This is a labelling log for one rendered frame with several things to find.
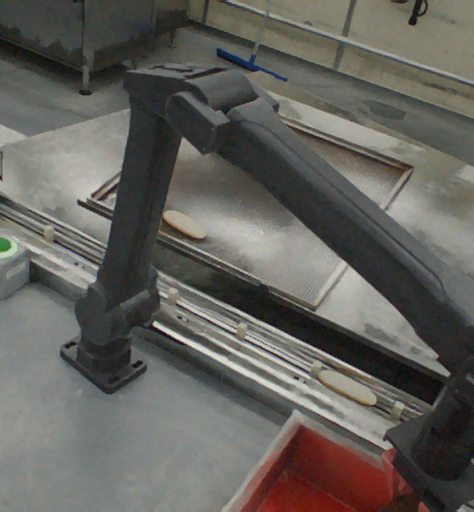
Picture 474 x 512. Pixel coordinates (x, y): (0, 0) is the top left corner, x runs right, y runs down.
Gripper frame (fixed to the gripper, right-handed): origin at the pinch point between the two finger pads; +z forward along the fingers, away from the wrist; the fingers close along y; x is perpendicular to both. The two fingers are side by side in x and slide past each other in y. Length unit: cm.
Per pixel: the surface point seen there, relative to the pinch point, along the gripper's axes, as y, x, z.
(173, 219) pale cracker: 70, -6, 8
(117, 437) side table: 32.3, 20.7, 15.7
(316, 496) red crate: 12.2, -0.3, 15.0
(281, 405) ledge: 26.8, -3.7, 13.5
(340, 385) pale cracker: 25.4, -13.7, 11.6
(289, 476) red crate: 16.4, 1.4, 15.0
